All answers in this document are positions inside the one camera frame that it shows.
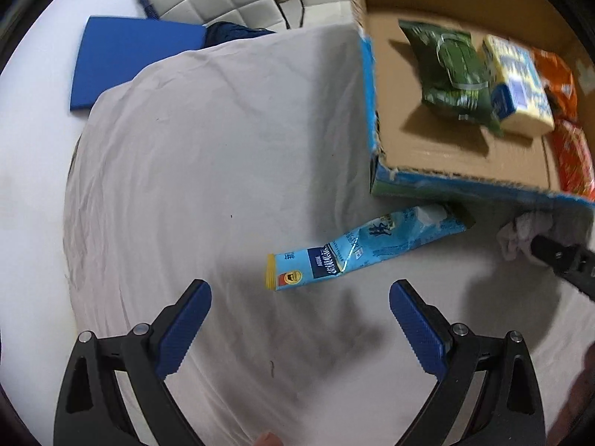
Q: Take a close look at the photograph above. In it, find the white pink cloth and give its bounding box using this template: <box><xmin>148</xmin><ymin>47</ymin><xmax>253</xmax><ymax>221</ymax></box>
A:
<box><xmin>496</xmin><ymin>211</ymin><xmax>554</xmax><ymax>266</ymax></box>

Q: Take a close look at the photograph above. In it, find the light blue snack packet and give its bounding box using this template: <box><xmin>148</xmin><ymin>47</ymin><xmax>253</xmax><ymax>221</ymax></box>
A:
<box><xmin>265</xmin><ymin>203</ymin><xmax>475</xmax><ymax>291</ymax></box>

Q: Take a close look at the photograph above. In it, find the operator hand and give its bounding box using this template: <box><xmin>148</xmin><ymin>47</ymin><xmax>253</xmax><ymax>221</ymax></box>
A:
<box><xmin>253</xmin><ymin>431</ymin><xmax>283</xmax><ymax>446</ymax></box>

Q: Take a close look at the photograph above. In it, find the red orange snack bag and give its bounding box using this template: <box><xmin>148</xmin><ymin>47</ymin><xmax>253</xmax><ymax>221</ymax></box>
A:
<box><xmin>551</xmin><ymin>119</ymin><xmax>594</xmax><ymax>201</ymax></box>

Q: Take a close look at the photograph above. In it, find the cardboard box blue outside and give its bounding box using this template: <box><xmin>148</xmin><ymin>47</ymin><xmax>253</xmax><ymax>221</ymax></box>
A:
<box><xmin>352</xmin><ymin>0</ymin><xmax>594</xmax><ymax>207</ymax></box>

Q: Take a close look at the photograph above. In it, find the green snack bag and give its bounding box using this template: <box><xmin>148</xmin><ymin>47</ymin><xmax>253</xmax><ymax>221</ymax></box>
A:
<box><xmin>399</xmin><ymin>19</ymin><xmax>502</xmax><ymax>135</ymax></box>

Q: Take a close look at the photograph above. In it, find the grey table cloth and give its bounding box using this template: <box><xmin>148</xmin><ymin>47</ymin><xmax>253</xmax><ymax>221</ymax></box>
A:
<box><xmin>64</xmin><ymin>25</ymin><xmax>594</xmax><ymax>445</ymax></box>

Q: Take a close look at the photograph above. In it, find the blue foam mat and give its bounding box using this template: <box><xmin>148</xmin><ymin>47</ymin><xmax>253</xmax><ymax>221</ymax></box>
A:
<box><xmin>70</xmin><ymin>16</ymin><xmax>207</xmax><ymax>111</ymax></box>

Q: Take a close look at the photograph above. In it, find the dark blue garment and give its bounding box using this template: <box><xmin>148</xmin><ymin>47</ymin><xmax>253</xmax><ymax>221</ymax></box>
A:
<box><xmin>203</xmin><ymin>21</ymin><xmax>273</xmax><ymax>48</ymax></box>

